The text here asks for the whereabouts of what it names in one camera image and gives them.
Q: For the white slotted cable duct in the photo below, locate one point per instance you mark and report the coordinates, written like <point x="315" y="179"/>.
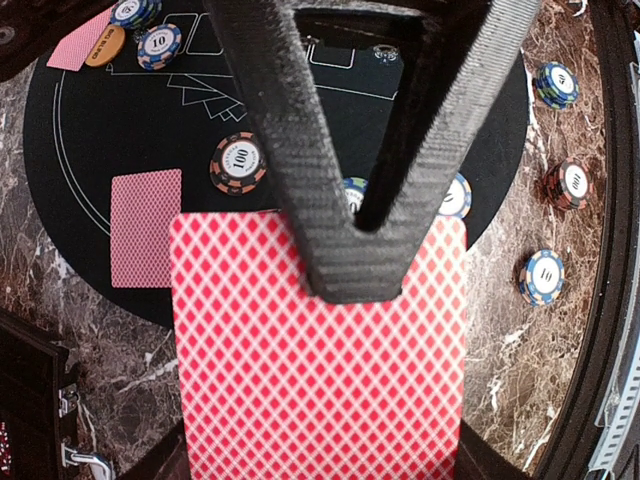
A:
<point x="619" y="405"/>

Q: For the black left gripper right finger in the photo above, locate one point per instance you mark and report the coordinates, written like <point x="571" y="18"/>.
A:
<point x="477" y="460"/>

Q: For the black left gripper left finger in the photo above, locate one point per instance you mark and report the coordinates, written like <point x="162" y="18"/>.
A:
<point x="167" y="460"/>

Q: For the red dice set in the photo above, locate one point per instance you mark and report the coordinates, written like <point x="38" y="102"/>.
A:
<point x="5" y="451"/>

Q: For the brown chips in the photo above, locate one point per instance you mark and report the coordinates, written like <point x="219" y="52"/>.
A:
<point x="238" y="164"/>

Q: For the black poker chip case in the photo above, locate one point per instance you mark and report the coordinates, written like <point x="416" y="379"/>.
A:
<point x="40" y="403"/>

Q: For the round black poker mat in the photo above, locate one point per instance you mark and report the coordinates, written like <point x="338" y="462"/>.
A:
<point x="84" y="128"/>

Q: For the orange big blind button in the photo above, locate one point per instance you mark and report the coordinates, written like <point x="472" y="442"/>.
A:
<point x="107" y="47"/>

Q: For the green blue chip stack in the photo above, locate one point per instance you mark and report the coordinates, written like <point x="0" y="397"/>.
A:
<point x="556" y="85"/>

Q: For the blue white chip stack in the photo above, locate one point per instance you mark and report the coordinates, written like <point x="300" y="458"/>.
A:
<point x="542" y="277"/>

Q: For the red backed card deck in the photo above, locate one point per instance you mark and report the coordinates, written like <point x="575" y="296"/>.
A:
<point x="278" y="384"/>

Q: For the red card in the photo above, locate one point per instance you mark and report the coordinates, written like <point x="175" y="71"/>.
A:
<point x="71" y="52"/>
<point x="142" y="207"/>

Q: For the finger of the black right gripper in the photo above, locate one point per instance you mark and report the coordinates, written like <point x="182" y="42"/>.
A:
<point x="460" y="54"/>

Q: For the green chips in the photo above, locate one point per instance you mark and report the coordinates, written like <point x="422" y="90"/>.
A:
<point x="134" y="14"/>
<point x="355" y="188"/>

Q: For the brown white chip stack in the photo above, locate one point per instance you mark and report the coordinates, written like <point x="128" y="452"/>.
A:
<point x="568" y="185"/>

